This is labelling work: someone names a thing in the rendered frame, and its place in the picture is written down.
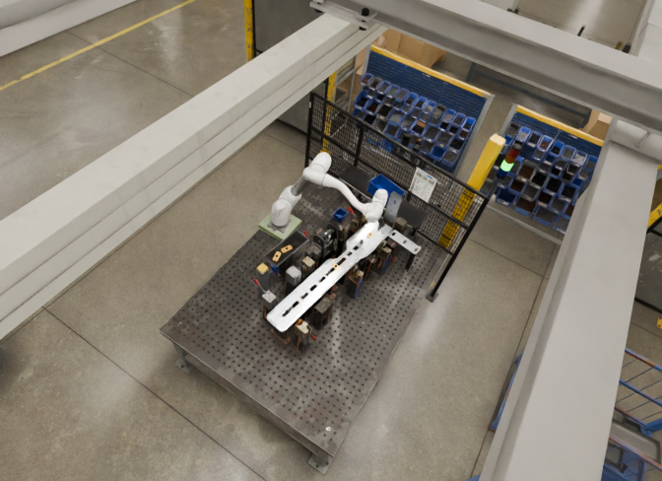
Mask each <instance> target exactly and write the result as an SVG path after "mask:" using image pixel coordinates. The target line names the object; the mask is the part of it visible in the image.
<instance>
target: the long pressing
mask: <svg viewBox="0 0 662 481"><path fill-rule="evenodd" d="M384 225H385V226H384V227H383V228H381V229H380V231H378V228H379V226H380V225H379V223H378V221H377V222H376V223H369V222H367V223H366V224H364V225H363V226H362V227H361V228H360V229H359V230H358V231H357V232H356V233H354V234H353V235H352V236H351V237H350V238H349V239H348V240H347V241H346V246H347V250H346V251H345V252H344V253H342V254H341V255H340V256H339V257H338V258H336V259H327V260H326V261H325V262H324V263H323V264H322V265H321V266H320V267H318V268H317V269H316V270H315V271H314V272H313V273H312V274H311V275H310V276H309V277H307V278H306V279H305V280H304V281H303V282H302V283H301V284H300V285H299V286H297V287H296V288H295V289H294V290H293V291H292V292H291V293H290V294H289V295H287V296H286V297H285V298H284V299H283V300H282V301H281V302H280V303H279V304H278V305H276V306H275V307H274V308H273V309H272V310H271V311H270V312H269V313H268V314H267V316H266V317H267V320H268V321H269V322H270V323H271V324H272V325H273V326H275V327H276V328H277V329H278V330H279V331H281V332H284V331H286V330H287V329H288V328H289V327H290V326H291V325H292V324H293V323H294V322H295V321H297V320H298V319H299V318H300V317H301V316H302V315H303V314H304V313H305V312H306V311H307V310H308V309H309V308H310V307H311V306H312V305H313V304H314V303H315V302H316V301H317V300H318V299H319V298H321V297H322V296H323V295H324V294H325V293H326V292H327V291H328V290H329V289H330V288H331V287H332V286H333V285H334V284H335V283H336V282H337V281H338V280H339V279H340V278H341V277H342V276H343V275H344V274H345V273H347V272H348V271H349V270H350V269H351V268H352V267H353V266H354V265H355V264H356V263H357V262H358V261H359V260H360V259H363V258H366V257H367V256H369V255H370V254H371V253H372V252H373V251H374V250H375V249H376V248H377V247H378V246H379V245H380V244H381V243H382V242H383V241H384V240H385V239H386V238H387V237H388V236H389V235H390V234H391V233H392V232H393V230H392V228H391V227H389V226H388V225H386V224H385V223H384ZM370 231H373V232H374V234H373V235H372V236H371V237H370V238H367V237H366V235H367V234H368V233H369V232H370ZM361 239H363V240H364V243H363V244H360V240H361ZM355 246H357V247H358V249H357V250H353V248H354V247H355ZM349 252H351V253H352V254H351V255H350V256H347V254H348V253H349ZM343 257H344V258H346V260H345V261H344V262H343V263H342V264H341V265H340V267H341V269H340V270H339V271H338V270H336V269H335V270H334V271H333V272H332V273H331V274H330V275H329V276H328V277H327V276H326V275H325V274H326V273H327V272H328V271H329V270H330V269H331V268H333V266H331V264H332V263H333V262H334V263H336V264H337V263H338V262H339V261H340V260H341V259H342V258H343ZM321 272H322V273H321ZM323 276H324V277H325V278H326V279H325V280H324V281H323V282H322V283H319V282H318V280H320V279H321V278H322V277H323ZM330 279H331V280H330ZM314 284H315V285H317V287H316V288H315V289H314V290H313V291H312V292H311V291H310V290H309V289H310V288H311V287H312V286H313V285H314ZM304 293H308V296H307V297H306V298H304V299H303V300H302V299H301V298H300V297H301V296H302V295H303V294H304ZM296 301H299V304H298V305H297V306H296V307H295V308H294V309H293V308H292V310H290V312H289V313H288V314H287V315H286V316H285V317H282V314H283V313H284V312H285V311H286V310H287V309H289V308H290V307H291V306H292V305H293V304H294V303H295V302H296Z"/></svg>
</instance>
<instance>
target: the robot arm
mask: <svg viewBox="0 0 662 481"><path fill-rule="evenodd" d="M330 165H331V157H330V155H329V154H327V153H324V152H322V153H320V154H318V155H317V156H316V157H315V158H314V160H313V161H312V163H311V164H310V166H309V168H305V169H304V171H303V176H302V177H301V178H300V179H299V180H298V181H297V182H296V183H295V184H294V185H290V186H288V187H287V188H286V189H285V190H284V191H283V192H282V194H281V196H280V197H279V200H277V201H276V202H275V203H274V204H273V206H272V211H271V220H270V222H269V223H268V224H267V227H268V228H272V229H273V230H272V232H273V233H275V232H276V231H279V232H281V233H284V232H285V230H286V228H287V226H288V225H289V223H290V222H291V221H292V219H290V218H289V216H290V214H291V211H292V209H293V208H294V206H295V205H296V204H297V203H298V201H299V200H300V198H301V193H302V192H303V191H304V190H305V189H306V188H307V187H308V186H309V185H310V184H311V183H315V184H318V185H323V186H329V187H334V188H337V189H338V190H340V191H341V192H342V193H343V194H344V196H345V197H346V198H347V199H348V200H349V201H350V203H351V204H352V205H353V206H354V207H355V208H356V209H358V210H360V211H361V212H363V213H364V216H365V222H369V223H376V222H377V221H378V223H379V225H380V226H379V228H378V231H380V229H381V228H383V227H384V226H385V225H384V220H383V217H381V214H382V212H383V208H384V206H385V204H386V201H387V191H386V190H384V189H378V190H377V191H376V192H375V194H374V196H373V199H372V202H371V203H367V204H362V203H360V202H359V201H358V200H357V199H356V197H355V196H354V195H353V194H352V192H351V191H350V190H349V189H348V187H347V186H346V185H345V184H344V183H342V182H341V181H339V180H337V179H336V178H334V177H332V176H330V175H328V174H327V171H328V169H329V167H330Z"/></svg>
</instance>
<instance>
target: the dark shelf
mask: <svg viewBox="0 0 662 481"><path fill-rule="evenodd" d="M338 178H339V179H341V180H342V181H344V182H345V183H347V184H348V185H349V186H350V187H352V188H353V189H355V190H356V191H358V192H359V193H361V194H362V195H363V196H365V197H366V198H368V199H369V200H371V201H372V199H373V196H372V195H371V194H370V193H369V192H367V189H368V185H369V181H370V180H372V178H371V177H370V176H368V175H367V174H365V173H364V172H362V171H360V170H359V169H357V168H356V167H354V166H350V167H348V168H347V169H346V170H344V171H343V172H341V173H340V174H339V175H338ZM427 216H428V214H426V213H425V212H423V211H422V210H420V209H419V208H417V207H415V206H414V205H412V204H411V203H409V202H408V201H406V200H405V199H402V202H401V204H400V207H399V210H398V213H397V216H396V218H397V219H399V218H400V217H401V218H403V219H404V220H405V221H407V225H408V226H409V227H411V228H412V229H413V230H414V229H415V228H416V227H417V226H418V225H419V224H420V223H421V222H422V221H423V220H424V219H425V218H426V217H427Z"/></svg>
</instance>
